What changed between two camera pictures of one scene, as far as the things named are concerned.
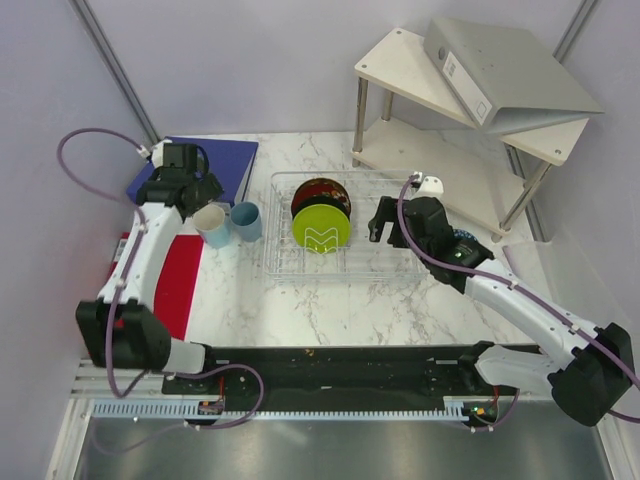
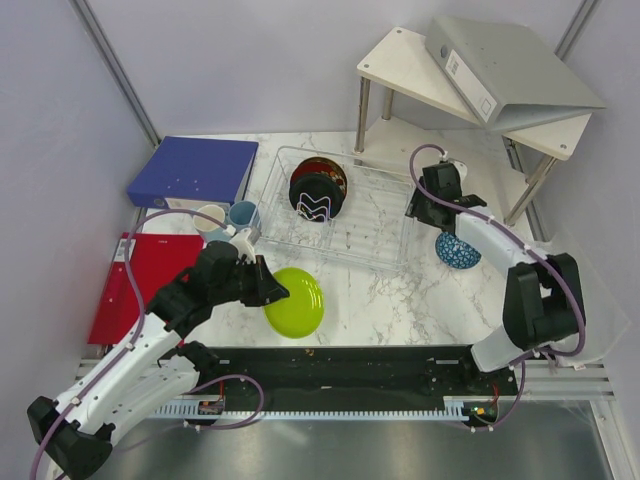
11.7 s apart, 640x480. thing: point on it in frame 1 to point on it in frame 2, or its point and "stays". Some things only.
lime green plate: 321,228 to 300,314
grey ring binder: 505,76 stays
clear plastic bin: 564,274 stays
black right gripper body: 416,242 to 420,206
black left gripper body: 207,190 to 242,286
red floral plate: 321,191 to 320,165
